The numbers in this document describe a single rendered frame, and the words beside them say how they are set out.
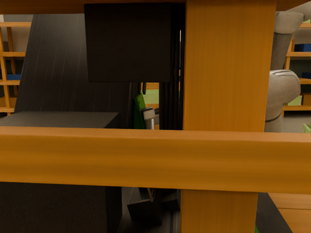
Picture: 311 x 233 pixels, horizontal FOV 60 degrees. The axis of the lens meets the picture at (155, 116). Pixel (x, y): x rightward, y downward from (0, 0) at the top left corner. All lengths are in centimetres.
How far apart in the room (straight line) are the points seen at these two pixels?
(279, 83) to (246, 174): 39
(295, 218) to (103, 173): 73
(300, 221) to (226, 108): 64
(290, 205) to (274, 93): 47
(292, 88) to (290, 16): 52
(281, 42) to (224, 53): 88
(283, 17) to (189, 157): 93
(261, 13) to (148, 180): 33
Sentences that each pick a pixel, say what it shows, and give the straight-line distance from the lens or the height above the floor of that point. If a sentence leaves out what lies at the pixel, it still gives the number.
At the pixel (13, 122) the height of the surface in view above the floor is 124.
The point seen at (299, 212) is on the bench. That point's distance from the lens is 109.
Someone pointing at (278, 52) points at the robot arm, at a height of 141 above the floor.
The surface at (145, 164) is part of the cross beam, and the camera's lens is 45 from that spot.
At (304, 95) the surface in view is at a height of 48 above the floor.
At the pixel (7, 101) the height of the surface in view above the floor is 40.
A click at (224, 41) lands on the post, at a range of 47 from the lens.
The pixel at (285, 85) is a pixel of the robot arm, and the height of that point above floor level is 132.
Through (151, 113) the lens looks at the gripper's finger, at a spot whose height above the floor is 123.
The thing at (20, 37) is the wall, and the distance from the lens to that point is 698.
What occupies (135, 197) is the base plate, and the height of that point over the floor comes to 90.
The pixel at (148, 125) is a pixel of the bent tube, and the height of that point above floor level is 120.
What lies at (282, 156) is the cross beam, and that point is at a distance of 47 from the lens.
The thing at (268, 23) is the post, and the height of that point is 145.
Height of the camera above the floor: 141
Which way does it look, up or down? 13 degrees down
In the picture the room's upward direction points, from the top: straight up
